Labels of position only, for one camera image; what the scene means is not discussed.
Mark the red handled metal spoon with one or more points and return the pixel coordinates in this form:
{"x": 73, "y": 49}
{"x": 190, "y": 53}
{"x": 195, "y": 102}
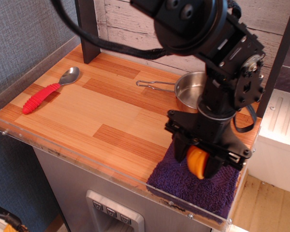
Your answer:
{"x": 69, "y": 77}

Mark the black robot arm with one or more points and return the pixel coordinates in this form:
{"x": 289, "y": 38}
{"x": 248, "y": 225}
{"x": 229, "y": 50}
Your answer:
{"x": 233, "y": 60}

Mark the purple towel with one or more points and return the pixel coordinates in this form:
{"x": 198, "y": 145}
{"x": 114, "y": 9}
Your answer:
{"x": 214, "y": 195}

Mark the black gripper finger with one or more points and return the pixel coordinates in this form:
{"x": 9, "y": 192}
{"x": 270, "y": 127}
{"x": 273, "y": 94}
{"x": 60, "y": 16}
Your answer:
{"x": 181, "y": 146}
{"x": 213, "y": 165}

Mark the dark right vertical post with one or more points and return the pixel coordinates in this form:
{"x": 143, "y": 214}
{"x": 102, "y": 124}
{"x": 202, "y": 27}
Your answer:
{"x": 275, "y": 71}

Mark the grey toy fridge cabinet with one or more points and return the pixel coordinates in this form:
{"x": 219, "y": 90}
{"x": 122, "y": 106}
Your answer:
{"x": 70, "y": 184}

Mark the silver dispenser button panel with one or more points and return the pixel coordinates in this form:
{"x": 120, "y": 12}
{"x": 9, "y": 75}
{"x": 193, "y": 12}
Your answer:
{"x": 110, "y": 216}

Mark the dark vertical post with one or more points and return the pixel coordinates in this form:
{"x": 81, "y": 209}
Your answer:
{"x": 85, "y": 10}
{"x": 275, "y": 71}

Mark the black yellow object bottom left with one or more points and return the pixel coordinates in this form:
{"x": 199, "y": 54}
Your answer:
{"x": 10, "y": 222}

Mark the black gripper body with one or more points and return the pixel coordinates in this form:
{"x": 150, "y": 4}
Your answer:
{"x": 210, "y": 132}

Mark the white toy sink unit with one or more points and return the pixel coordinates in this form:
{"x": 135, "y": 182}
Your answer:
{"x": 271, "y": 161}

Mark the dark left vertical post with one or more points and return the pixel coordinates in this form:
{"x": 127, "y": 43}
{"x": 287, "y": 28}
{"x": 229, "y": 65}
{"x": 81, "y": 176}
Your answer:
{"x": 85, "y": 10}

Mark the small steel pot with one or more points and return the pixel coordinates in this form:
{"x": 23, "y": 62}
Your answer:
{"x": 187, "y": 89}

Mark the orange half toy fruit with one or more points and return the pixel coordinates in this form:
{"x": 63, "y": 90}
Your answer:
{"x": 197, "y": 161}

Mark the clear acrylic edge guard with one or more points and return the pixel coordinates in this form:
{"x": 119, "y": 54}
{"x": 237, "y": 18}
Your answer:
{"x": 216, "y": 223}

